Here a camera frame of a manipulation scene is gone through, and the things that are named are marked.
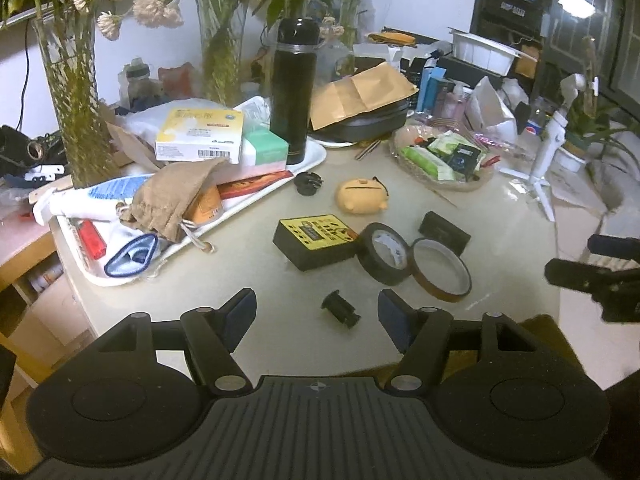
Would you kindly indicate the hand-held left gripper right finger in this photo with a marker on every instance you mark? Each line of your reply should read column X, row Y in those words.
column 392, row 312

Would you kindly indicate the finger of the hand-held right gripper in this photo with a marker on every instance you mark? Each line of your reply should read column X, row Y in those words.
column 575, row 272
column 612, row 246

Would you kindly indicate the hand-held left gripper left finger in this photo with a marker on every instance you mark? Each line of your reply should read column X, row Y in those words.
column 240, row 312

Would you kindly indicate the black tape roll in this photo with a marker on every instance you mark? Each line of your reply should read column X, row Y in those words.
column 382, row 255

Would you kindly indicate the small black cylinder part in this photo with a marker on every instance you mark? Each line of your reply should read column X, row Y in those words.
column 340, row 309

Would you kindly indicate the amber tape roll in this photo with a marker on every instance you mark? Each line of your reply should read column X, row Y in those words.
column 442, row 287

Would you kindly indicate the small black box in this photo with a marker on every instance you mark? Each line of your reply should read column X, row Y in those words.
column 445, row 232

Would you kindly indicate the black box with yellow label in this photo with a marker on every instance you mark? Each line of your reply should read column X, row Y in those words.
column 312, row 245

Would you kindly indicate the white plastic tray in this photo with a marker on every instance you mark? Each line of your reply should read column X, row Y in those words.
column 240, row 210

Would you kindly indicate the orange packet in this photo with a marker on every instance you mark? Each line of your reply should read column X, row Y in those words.
column 207, row 207

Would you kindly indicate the white gimbal with tripod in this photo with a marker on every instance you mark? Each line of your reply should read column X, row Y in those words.
column 542, row 160

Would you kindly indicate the yellow pig-shaped case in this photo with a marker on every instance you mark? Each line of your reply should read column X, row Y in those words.
column 360, row 196

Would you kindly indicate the blue white triangular pouch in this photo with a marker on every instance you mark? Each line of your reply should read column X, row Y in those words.
column 131, row 257

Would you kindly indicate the potted green plant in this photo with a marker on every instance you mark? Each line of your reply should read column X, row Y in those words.
column 590, row 125

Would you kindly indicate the red flat packet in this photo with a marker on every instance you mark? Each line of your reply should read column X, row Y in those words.
column 250, row 185

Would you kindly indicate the black round adapter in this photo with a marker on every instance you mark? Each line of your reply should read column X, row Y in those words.
column 307, row 185

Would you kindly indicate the cola bottle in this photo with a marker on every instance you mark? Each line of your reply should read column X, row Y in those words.
column 532, row 120

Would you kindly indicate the clear basket of snack packets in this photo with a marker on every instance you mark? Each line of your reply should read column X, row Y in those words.
column 445, row 160

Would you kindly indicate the striped chopsticks pair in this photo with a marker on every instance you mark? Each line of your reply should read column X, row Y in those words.
column 369, row 149

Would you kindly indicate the red lighter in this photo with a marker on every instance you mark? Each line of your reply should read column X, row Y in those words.
column 91, row 240

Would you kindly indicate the green tissue pack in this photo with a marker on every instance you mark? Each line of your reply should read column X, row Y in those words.
column 265, row 147

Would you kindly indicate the white paper bag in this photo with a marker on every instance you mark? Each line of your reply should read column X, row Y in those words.
column 492, row 110

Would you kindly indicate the white yellow medicine box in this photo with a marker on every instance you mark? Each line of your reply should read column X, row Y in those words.
column 200, row 135

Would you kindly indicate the white blue tube pack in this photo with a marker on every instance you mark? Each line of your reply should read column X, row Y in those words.
column 100, row 195

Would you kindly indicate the black zip case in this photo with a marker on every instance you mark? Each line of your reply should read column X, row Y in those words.
column 370, row 125

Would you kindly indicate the pink bottle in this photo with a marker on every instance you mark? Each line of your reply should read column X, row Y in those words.
column 454, row 102

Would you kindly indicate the wooden side shelf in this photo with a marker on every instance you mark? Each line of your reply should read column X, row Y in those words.
column 30, row 320

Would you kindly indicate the brown paper envelope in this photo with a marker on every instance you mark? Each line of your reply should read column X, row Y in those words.
column 355, row 97

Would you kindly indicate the black thermos bottle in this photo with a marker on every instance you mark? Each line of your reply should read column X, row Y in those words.
column 292, row 100

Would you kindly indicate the window with grille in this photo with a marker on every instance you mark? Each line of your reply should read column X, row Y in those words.
column 595, row 25

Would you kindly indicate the blue carton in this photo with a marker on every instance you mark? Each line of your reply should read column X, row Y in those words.
column 431, row 87

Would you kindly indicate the white plastic food container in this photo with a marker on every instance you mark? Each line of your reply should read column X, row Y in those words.
column 482, row 52

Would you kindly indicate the small glass jar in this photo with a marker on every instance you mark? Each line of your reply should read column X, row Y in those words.
column 134, row 85

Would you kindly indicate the glass vase with bamboo stems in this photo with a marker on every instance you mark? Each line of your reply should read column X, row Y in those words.
column 220, row 60

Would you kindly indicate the tall textured glass vase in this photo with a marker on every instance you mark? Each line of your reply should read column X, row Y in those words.
column 75, row 110

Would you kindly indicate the black shelf unit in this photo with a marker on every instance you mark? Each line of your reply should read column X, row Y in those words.
column 510, row 5

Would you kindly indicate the slim glass vase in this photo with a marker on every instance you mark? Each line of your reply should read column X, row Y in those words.
column 352, row 5

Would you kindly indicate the black camera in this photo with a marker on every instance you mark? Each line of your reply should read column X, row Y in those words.
column 22, row 150

